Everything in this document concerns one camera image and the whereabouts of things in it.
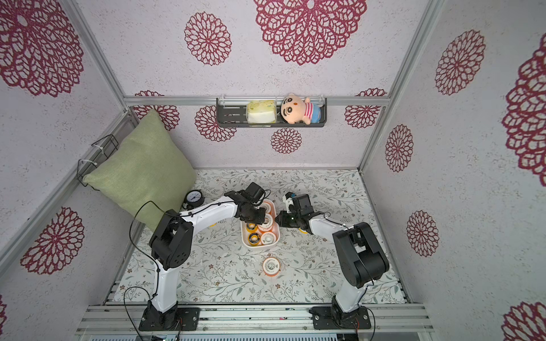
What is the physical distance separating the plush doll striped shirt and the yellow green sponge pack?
0.05 meters

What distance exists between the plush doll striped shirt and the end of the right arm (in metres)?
0.32

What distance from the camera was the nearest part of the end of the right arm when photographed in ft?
2.35

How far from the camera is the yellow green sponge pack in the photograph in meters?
0.92

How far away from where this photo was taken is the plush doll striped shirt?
87cm
